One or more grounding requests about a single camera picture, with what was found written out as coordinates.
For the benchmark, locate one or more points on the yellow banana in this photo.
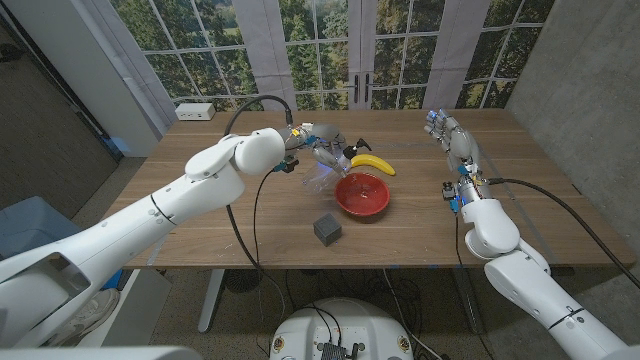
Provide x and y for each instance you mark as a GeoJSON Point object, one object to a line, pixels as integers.
{"type": "Point", "coordinates": [375, 162]}

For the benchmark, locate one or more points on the red bowl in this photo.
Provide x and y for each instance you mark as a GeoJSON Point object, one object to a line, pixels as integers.
{"type": "Point", "coordinates": [362, 195]}

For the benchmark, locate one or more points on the printed window backdrop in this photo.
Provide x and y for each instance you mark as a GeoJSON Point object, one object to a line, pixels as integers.
{"type": "Point", "coordinates": [320, 50]}

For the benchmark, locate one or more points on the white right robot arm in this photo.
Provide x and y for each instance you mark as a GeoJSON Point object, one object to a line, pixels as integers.
{"type": "Point", "coordinates": [530, 290]}

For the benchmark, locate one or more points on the blue-grey storage bin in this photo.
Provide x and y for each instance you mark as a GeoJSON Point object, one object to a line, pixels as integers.
{"type": "Point", "coordinates": [30, 225]}

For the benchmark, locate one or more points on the white table leg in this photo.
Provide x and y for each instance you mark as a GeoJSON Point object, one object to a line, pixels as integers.
{"type": "Point", "coordinates": [210, 305]}

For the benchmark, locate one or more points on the white power strip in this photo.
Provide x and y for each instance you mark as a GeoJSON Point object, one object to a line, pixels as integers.
{"type": "Point", "coordinates": [195, 111]}

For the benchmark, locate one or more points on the grey white sneaker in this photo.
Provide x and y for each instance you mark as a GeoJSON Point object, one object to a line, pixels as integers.
{"type": "Point", "coordinates": [90, 315]}

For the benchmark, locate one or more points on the dark grey block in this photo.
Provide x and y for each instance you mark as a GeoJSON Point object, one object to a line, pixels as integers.
{"type": "Point", "coordinates": [327, 230]}

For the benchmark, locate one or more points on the clear dispenser bottle black pump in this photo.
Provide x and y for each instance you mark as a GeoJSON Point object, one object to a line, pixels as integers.
{"type": "Point", "coordinates": [320, 180]}

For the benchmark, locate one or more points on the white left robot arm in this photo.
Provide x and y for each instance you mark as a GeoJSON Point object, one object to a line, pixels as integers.
{"type": "Point", "coordinates": [125, 235]}

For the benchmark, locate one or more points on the black round floor fan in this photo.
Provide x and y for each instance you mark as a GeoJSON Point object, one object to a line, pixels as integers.
{"type": "Point", "coordinates": [243, 281]}

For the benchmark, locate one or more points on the grey tape outline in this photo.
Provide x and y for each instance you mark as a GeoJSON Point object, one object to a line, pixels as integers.
{"type": "Point", "coordinates": [400, 146]}

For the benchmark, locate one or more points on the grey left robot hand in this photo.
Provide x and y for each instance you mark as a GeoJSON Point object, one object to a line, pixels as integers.
{"type": "Point", "coordinates": [325, 135]}

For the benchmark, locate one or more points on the white robot torso base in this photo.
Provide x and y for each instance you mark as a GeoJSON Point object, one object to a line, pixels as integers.
{"type": "Point", "coordinates": [345, 320]}

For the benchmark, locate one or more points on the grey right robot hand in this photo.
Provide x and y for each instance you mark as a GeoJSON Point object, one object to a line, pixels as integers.
{"type": "Point", "coordinates": [460, 145]}

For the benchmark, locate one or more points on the grey table leg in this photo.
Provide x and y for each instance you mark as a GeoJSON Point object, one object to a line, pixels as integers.
{"type": "Point", "coordinates": [470, 305]}

